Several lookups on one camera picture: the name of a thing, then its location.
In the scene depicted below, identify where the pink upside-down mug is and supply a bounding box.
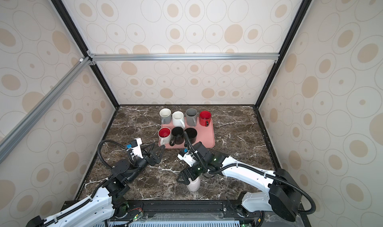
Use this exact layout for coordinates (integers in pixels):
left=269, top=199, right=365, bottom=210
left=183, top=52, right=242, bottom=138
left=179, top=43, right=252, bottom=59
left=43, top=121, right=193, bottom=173
left=187, top=177, right=200, bottom=192

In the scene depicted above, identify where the white mug red inside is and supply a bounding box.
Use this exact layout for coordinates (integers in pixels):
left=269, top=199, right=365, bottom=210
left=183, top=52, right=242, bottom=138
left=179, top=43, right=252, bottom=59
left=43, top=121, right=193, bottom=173
left=158, top=127, right=172, bottom=146

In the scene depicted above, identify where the black upside-down mug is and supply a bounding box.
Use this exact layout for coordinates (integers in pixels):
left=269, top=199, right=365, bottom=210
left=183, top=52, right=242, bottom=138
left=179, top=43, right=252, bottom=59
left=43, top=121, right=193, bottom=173
left=170, top=127, right=184, bottom=146

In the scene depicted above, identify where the pink rectangular tray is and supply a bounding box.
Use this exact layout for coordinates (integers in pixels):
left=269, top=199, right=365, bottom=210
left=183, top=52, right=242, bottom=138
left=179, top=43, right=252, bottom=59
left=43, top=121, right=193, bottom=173
left=158, top=120, right=215, bottom=149

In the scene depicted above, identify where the black mug white base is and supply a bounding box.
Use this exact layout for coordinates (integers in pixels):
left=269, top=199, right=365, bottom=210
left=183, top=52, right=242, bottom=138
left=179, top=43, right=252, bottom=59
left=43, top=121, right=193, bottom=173
left=185, top=128, right=197, bottom=144

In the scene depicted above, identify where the light grey mug white inside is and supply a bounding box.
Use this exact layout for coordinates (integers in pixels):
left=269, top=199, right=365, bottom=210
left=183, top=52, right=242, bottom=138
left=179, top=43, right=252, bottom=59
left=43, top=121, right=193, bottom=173
left=159, top=108, right=172, bottom=125

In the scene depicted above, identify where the white teapot-like mug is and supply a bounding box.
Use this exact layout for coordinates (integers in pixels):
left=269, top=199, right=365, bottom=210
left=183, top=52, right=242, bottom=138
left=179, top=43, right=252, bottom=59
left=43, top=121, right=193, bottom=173
left=172, top=111, right=186, bottom=129

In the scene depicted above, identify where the red upside-down mug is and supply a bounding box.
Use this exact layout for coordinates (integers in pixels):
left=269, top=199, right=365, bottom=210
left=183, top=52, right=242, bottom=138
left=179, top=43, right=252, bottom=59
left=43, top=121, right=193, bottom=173
left=199, top=111, right=212, bottom=127

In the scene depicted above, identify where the dark grey upside-down mug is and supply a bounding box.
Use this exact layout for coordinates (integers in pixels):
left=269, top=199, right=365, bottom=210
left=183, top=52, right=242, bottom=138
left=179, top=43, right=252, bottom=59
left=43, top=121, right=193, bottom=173
left=186, top=108, right=198, bottom=127

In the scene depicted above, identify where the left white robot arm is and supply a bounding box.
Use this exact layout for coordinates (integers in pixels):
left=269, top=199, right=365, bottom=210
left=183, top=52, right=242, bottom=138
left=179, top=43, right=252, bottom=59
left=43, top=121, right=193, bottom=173
left=27, top=143, right=166, bottom=227

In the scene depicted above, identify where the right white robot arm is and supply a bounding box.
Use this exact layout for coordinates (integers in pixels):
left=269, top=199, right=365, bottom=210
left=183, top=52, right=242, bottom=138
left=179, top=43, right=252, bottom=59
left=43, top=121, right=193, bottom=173
left=177, top=142, right=317, bottom=222

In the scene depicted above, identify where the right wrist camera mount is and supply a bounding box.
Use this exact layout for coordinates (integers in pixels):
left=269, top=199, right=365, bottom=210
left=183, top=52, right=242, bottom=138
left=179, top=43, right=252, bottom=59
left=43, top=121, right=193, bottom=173
left=178, top=149, right=196, bottom=167

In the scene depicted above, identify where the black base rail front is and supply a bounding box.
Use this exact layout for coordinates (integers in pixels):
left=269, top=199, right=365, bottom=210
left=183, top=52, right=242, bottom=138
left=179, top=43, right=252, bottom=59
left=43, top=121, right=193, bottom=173
left=53, top=198, right=312, bottom=227

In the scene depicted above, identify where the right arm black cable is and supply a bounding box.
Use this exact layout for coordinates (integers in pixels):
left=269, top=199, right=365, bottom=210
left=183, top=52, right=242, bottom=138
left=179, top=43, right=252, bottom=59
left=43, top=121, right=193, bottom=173
left=183, top=131, right=317, bottom=215

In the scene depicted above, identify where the silver rail back wall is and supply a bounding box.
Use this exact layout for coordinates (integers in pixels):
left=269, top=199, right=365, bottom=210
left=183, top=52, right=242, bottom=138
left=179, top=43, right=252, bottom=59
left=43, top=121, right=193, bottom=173
left=90, top=53, right=280, bottom=61

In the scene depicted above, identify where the silver rail wall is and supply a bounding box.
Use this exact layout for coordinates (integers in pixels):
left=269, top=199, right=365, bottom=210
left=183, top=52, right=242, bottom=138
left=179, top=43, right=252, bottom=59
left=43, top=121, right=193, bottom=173
left=90, top=53, right=280, bottom=61
left=1, top=57, right=90, bottom=162

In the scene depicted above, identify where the silver rail left wall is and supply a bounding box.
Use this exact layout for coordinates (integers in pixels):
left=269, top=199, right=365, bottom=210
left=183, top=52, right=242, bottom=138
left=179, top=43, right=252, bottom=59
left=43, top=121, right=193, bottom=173
left=1, top=57, right=90, bottom=162

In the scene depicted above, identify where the black frame post left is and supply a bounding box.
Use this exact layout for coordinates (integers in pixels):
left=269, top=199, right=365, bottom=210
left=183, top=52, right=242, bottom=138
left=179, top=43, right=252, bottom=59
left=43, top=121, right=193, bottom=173
left=50, top=0, right=120, bottom=109

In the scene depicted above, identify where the black frame post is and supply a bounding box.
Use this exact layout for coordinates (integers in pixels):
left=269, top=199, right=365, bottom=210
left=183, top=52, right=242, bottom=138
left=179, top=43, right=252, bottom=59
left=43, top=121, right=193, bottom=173
left=50, top=0, right=120, bottom=109
left=254, top=0, right=313, bottom=110

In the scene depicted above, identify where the black frame post right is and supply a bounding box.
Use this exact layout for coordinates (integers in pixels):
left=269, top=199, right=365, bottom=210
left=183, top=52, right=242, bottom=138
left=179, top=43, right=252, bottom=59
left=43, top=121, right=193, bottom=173
left=254, top=0, right=313, bottom=110

